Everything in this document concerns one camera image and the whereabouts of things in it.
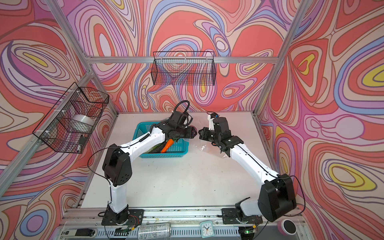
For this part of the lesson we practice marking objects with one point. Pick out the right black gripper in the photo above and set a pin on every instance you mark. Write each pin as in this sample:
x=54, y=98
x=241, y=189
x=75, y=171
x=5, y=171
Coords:
x=203, y=135

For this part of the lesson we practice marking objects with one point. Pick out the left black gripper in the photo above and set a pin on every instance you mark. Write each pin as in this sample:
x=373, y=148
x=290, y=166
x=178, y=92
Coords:
x=191, y=132

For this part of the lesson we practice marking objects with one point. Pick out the orange carrot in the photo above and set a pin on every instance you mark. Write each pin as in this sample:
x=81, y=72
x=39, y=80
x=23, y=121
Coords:
x=169, y=143

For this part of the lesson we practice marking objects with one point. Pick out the clear zip top bag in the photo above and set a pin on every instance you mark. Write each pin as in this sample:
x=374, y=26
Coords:
x=207, y=148

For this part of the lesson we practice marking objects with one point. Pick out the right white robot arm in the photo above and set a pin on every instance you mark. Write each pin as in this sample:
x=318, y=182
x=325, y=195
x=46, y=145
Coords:
x=276, y=193

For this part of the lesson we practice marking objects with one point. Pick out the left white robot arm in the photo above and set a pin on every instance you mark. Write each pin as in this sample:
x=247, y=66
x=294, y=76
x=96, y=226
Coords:
x=117, y=165

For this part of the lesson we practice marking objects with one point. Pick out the teal plastic basket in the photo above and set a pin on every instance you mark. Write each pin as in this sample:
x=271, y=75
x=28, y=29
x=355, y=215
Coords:
x=177, y=150

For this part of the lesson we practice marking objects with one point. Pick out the silver tape roll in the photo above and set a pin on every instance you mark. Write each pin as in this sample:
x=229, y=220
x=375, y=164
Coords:
x=81, y=124

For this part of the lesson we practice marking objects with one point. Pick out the small teal alarm clock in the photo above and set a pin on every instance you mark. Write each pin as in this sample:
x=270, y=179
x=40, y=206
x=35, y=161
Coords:
x=207, y=229

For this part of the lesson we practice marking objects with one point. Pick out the silver drink can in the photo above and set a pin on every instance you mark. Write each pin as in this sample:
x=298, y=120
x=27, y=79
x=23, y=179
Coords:
x=154, y=231

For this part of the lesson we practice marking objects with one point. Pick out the pink tape roll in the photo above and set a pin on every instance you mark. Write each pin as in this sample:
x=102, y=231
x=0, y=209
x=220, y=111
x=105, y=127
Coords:
x=287, y=227

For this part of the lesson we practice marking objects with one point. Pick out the back black wire basket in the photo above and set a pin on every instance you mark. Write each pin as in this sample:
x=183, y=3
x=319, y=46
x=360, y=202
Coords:
x=184, y=68

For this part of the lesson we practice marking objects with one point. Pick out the black wire basket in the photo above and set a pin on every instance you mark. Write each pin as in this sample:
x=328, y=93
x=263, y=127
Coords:
x=76, y=100
x=184, y=68

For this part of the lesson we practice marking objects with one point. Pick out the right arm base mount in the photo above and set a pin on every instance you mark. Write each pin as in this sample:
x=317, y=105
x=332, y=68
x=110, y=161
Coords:
x=236, y=215

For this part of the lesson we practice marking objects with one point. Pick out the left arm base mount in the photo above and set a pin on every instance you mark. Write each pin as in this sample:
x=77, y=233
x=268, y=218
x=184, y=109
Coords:
x=127, y=217

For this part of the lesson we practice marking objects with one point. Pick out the left black wire basket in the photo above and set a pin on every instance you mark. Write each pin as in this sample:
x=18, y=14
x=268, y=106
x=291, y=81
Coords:
x=76, y=100

